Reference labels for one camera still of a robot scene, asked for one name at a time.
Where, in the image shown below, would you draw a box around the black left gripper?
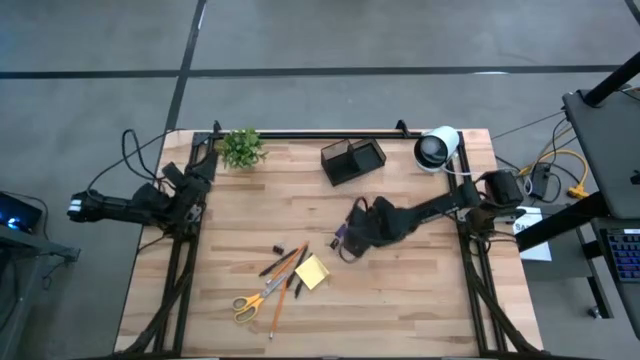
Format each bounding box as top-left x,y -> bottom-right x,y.
162,148 -> 220,209

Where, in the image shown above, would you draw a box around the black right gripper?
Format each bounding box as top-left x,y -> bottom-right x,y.
330,196 -> 406,257

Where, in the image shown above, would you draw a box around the yellow sticky note pad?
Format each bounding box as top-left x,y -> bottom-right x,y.
294,253 -> 331,291

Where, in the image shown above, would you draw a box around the yellow handled scissors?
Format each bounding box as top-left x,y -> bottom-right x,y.
232,273 -> 290,325

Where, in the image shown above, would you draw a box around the black mesh desk organizer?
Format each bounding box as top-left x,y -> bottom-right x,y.
320,138 -> 387,187

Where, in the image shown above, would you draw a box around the green plant in white pot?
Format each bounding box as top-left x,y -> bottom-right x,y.
215,128 -> 269,170

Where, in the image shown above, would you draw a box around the white cylindrical spotlight lamp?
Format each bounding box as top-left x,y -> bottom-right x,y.
413,125 -> 461,174

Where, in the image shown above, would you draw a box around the laptop with blue glow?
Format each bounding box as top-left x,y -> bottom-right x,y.
0,192 -> 44,234

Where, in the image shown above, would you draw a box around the white paper sheet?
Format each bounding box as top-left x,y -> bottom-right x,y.
512,206 -> 553,263

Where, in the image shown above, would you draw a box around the black power adapter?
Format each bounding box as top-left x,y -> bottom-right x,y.
529,164 -> 551,201

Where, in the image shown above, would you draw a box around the grey side stand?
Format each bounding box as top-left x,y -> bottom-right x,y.
0,224 -> 81,360

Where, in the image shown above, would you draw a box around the grey desk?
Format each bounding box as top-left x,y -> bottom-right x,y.
562,87 -> 640,221

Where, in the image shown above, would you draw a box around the computer keyboard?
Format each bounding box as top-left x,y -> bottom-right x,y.
599,228 -> 640,284

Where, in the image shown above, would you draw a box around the black pole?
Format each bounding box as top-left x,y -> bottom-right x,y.
584,49 -> 640,109

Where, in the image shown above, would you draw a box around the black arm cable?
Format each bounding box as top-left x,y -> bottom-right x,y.
87,128 -> 186,201

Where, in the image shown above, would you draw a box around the black aluminium rig frame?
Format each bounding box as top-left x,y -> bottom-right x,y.
114,119 -> 546,360

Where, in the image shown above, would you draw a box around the yellow cable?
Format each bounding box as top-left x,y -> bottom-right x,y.
519,148 -> 591,200

